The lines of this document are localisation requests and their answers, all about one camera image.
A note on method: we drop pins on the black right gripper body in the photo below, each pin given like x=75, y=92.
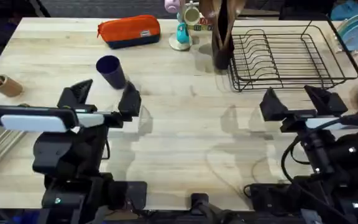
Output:
x=337, y=155

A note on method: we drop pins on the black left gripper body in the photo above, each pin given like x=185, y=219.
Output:
x=70, y=152

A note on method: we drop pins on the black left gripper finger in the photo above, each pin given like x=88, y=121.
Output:
x=76, y=93
x=130, y=101

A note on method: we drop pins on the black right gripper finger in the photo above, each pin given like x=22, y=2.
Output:
x=272, y=107
x=326, y=101

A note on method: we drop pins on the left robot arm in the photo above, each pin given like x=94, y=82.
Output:
x=73, y=199

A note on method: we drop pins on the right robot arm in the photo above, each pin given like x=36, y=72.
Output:
x=322, y=202

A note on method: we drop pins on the dark blue cup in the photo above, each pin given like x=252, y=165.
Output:
x=112, y=72

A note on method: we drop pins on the white cup stand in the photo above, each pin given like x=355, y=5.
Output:
x=179, y=42

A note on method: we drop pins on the teal cup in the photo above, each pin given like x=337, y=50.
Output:
x=182, y=33

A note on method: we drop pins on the pink cup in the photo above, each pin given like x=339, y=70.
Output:
x=172, y=5

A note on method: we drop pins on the cream cup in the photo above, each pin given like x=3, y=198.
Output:
x=192, y=15

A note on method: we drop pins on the black left wrist plate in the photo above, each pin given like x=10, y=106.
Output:
x=33, y=119

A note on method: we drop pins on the wooden tool pot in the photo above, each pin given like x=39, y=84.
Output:
x=9, y=86

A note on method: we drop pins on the orange and navy zip bag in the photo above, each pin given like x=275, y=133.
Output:
x=129, y=30

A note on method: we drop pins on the dark brown cutlery holder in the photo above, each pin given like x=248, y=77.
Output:
x=224, y=37

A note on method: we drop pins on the toy blocks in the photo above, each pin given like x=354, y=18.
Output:
x=204, y=23

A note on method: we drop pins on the black rail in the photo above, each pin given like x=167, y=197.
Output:
x=200, y=202

